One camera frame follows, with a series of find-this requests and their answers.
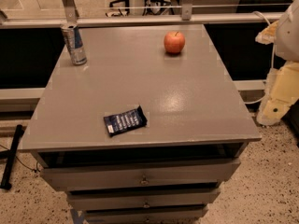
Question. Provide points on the grey drawer cabinet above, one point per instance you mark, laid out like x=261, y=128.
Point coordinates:
x=136, y=135

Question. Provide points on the black bar on floor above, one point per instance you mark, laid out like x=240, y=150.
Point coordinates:
x=10, y=155

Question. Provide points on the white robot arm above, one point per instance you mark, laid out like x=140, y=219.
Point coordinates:
x=286, y=44

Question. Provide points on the grey metal railing frame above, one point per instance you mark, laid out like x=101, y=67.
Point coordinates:
x=108, y=13

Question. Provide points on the silver blue energy drink can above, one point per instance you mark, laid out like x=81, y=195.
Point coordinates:
x=74, y=44

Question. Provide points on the dark blue rxbar wrapper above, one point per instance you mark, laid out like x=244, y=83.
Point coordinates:
x=126, y=121

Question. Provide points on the middle grey drawer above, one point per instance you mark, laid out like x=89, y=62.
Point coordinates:
x=143, y=199

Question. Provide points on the grey drawer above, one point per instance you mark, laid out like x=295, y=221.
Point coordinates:
x=140, y=174
x=143, y=199
x=145, y=216

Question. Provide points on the bottom grey drawer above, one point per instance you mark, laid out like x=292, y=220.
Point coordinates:
x=145, y=216

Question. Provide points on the top grey drawer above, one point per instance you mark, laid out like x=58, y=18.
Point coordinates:
x=140, y=174

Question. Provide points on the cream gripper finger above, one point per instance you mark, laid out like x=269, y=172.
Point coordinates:
x=281, y=92
x=268, y=34

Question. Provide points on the red apple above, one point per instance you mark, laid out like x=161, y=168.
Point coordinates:
x=174, y=42

